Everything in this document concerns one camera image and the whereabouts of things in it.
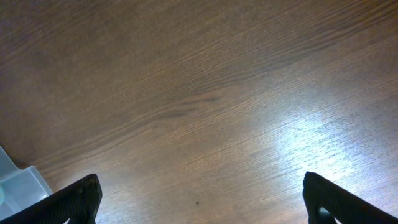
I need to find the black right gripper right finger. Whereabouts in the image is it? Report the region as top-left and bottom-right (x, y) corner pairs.
(303, 172), (397, 224)

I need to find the clear plastic storage bin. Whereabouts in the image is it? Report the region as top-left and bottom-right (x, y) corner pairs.
(0, 147), (53, 220)

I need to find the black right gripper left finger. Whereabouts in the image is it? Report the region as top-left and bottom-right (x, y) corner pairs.
(1, 174), (103, 224)

